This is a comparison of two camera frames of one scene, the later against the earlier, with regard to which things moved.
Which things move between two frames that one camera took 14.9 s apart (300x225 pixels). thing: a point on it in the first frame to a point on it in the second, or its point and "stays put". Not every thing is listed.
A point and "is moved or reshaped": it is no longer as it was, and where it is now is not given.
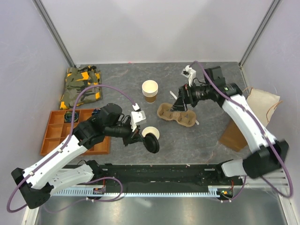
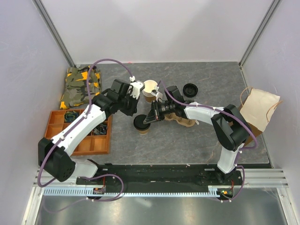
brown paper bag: x=263 y=104 stays put
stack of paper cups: x=150 y=90 stays put
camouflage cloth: x=78 y=78 stays put
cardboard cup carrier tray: x=187 y=118 stays put
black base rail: x=156 y=176 stays put
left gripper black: x=135 y=137 to x=133 y=109
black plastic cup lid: x=151 y=142 is moved or reshaped
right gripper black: x=185 y=92 to x=152 y=116
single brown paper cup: x=150 y=129 is moved or reshaped
